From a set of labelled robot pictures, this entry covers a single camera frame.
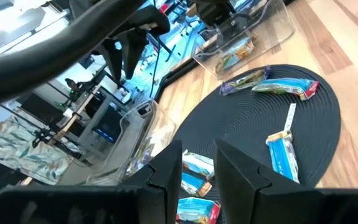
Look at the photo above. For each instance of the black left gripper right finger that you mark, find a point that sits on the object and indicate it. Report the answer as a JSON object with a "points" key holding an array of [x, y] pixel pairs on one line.
{"points": [[234, 186]]}

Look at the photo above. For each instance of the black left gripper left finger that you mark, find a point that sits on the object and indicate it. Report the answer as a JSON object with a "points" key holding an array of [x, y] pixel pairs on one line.
{"points": [[163, 186]]}

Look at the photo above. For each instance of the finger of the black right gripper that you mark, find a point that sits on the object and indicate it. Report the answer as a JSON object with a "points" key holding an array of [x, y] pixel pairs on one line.
{"points": [[133, 49], [114, 59]]}

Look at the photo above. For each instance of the pale blue white granola bar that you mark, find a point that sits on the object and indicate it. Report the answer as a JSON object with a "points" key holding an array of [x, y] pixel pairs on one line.
{"points": [[199, 163]]}

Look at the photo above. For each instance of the green orange granola bar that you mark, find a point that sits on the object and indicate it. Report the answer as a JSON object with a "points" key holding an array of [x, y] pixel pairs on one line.
{"points": [[234, 54]]}

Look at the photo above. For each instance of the purple granola bar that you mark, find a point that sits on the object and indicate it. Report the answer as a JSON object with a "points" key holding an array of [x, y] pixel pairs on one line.
{"points": [[244, 81]]}

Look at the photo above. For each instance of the blue granola bar red end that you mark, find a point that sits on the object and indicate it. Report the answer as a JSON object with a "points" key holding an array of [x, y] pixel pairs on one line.
{"points": [[286, 87]]}

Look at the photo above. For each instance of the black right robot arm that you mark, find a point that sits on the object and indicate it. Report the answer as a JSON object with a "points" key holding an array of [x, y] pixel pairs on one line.
{"points": [[216, 12]]}

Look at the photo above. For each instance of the round dark woven placemat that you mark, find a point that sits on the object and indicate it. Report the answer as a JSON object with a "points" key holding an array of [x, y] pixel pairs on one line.
{"points": [[244, 124]]}

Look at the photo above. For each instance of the wooden background table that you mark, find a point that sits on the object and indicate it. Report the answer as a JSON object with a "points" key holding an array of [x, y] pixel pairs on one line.
{"points": [[79, 112]]}

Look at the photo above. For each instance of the clear plastic bin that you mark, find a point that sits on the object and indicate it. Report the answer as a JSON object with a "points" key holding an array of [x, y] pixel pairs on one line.
{"points": [[275, 28], [129, 130]]}

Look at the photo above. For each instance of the white paper strip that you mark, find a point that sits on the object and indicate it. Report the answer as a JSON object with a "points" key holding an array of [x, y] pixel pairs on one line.
{"points": [[290, 116]]}

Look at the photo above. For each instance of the teal patterned cloth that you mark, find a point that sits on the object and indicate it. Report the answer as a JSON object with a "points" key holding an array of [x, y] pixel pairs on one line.
{"points": [[20, 155]]}

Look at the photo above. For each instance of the black aluminium table frame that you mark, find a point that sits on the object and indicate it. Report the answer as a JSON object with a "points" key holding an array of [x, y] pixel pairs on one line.
{"points": [[175, 74]]}

